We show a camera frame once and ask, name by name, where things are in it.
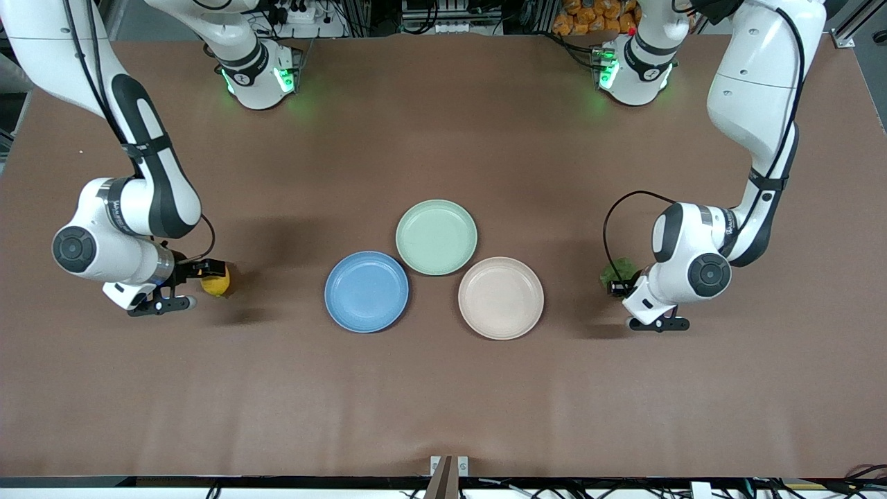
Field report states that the yellow lemon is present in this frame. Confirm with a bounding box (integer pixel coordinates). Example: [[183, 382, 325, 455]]
[[200, 267, 232, 299]]

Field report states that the green lettuce leaf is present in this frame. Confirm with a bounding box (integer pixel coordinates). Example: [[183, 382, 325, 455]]
[[599, 257, 640, 286]]

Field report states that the beige plate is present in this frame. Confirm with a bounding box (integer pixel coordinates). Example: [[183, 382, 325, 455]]
[[457, 256, 545, 341]]

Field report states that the blue plate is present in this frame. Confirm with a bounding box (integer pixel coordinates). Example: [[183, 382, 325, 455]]
[[324, 250, 410, 334]]

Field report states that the light green plate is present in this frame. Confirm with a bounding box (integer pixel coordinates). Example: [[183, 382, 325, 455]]
[[395, 199, 479, 277]]

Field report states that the white power strip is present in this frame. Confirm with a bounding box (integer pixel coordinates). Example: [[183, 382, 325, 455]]
[[267, 0, 347, 40]]

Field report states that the orange packaged items pile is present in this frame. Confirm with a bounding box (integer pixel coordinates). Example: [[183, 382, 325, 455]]
[[552, 0, 640, 37]]

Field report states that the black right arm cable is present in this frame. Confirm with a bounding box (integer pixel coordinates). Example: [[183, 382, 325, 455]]
[[61, 0, 218, 265]]

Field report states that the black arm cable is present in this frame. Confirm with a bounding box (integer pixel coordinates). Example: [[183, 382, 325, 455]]
[[601, 6, 809, 284], [61, 0, 218, 265]]

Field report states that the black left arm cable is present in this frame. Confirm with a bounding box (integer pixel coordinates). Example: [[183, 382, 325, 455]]
[[601, 6, 809, 284]]

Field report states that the black base cable bundle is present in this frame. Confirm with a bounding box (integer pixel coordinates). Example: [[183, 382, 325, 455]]
[[549, 30, 601, 71], [200, 42, 227, 78]]

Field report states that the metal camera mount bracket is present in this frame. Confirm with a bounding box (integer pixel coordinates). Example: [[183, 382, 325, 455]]
[[424, 455, 471, 499]]

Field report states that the aluminium frame profile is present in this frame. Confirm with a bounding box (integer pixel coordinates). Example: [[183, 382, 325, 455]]
[[828, 0, 887, 49]]

